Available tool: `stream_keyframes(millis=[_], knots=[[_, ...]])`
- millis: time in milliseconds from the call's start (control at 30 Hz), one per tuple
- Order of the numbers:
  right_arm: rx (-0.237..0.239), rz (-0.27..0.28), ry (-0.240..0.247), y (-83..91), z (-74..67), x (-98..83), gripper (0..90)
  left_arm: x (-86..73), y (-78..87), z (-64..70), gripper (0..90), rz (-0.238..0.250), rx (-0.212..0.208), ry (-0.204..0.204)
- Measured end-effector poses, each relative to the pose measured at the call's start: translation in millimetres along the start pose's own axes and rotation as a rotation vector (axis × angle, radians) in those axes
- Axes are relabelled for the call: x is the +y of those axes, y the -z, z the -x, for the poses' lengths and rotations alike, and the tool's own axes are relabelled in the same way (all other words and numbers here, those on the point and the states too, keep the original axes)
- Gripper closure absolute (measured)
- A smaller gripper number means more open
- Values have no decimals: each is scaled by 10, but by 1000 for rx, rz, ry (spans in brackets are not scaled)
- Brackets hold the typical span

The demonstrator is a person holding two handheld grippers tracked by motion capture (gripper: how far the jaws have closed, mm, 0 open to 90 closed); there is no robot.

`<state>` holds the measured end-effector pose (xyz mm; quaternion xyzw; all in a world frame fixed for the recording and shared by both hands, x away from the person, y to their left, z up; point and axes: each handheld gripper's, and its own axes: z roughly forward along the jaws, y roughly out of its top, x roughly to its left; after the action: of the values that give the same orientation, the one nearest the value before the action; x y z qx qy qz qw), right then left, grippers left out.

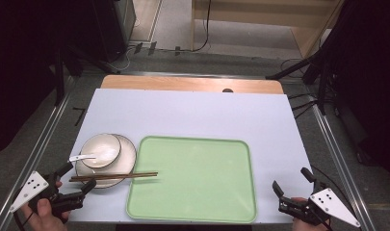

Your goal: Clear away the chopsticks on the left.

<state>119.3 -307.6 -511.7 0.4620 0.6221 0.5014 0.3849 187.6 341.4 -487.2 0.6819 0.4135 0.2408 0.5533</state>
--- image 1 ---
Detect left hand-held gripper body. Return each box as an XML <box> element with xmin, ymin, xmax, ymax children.
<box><xmin>9</xmin><ymin>170</ymin><xmax>85</xmax><ymax>223</ymax></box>

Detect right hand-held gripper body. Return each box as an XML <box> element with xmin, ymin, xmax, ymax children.
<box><xmin>277</xmin><ymin>188</ymin><xmax>362</xmax><ymax>229</ymax></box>

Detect brown wooden chopstick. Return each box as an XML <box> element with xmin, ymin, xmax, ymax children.
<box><xmin>68</xmin><ymin>173</ymin><xmax>159</xmax><ymax>183</ymax></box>
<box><xmin>70</xmin><ymin>171</ymin><xmax>159</xmax><ymax>180</ymax></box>

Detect person's right hand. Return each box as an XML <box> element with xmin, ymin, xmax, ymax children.
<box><xmin>290</xmin><ymin>196</ymin><xmax>329</xmax><ymax>231</ymax></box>

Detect white ceramic spoon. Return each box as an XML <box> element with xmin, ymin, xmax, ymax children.
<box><xmin>68</xmin><ymin>147</ymin><xmax>118</xmax><ymax>164</ymax></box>

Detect white bowl with dark rim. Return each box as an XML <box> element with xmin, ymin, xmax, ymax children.
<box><xmin>80</xmin><ymin>133</ymin><xmax>122</xmax><ymax>169</ymax></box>

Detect white plate with dark rim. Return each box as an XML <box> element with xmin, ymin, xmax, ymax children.
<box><xmin>74</xmin><ymin>133</ymin><xmax>138</xmax><ymax>190</ymax></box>

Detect light green plastic tray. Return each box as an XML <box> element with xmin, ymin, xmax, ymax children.
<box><xmin>125</xmin><ymin>135</ymin><xmax>258</xmax><ymax>224</ymax></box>

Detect black metal stand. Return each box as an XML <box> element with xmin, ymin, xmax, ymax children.
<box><xmin>265</xmin><ymin>47</ymin><xmax>329</xmax><ymax>116</ymax></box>

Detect dark curtain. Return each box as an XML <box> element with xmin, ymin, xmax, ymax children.
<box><xmin>317</xmin><ymin>0</ymin><xmax>390</xmax><ymax>184</ymax></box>
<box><xmin>0</xmin><ymin>0</ymin><xmax>71</xmax><ymax>158</ymax></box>

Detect white table cover board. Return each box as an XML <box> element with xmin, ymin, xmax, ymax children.
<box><xmin>66</xmin><ymin>89</ymin><xmax>315</xmax><ymax>225</ymax></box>

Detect black cabinet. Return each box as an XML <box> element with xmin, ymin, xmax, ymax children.
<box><xmin>65</xmin><ymin>0</ymin><xmax>138</xmax><ymax>64</ymax></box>

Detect light wooden shelf unit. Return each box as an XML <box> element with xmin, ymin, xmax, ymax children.
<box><xmin>190</xmin><ymin>0</ymin><xmax>346</xmax><ymax>60</ymax></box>

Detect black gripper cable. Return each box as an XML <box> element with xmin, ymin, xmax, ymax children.
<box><xmin>12</xmin><ymin>210</ymin><xmax>35</xmax><ymax>231</ymax></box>
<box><xmin>311</xmin><ymin>165</ymin><xmax>352</xmax><ymax>201</ymax></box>

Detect metal floor rail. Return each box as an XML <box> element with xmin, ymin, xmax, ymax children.
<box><xmin>311</xmin><ymin>103</ymin><xmax>377</xmax><ymax>231</ymax></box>
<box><xmin>0</xmin><ymin>92</ymin><xmax>72</xmax><ymax>231</ymax></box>

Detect black floor cables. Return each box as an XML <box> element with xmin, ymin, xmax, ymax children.
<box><xmin>288</xmin><ymin>91</ymin><xmax>320</xmax><ymax>120</ymax></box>

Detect black hanging cable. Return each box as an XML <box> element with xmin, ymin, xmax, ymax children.
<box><xmin>192</xmin><ymin>0</ymin><xmax>214</xmax><ymax>53</ymax></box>

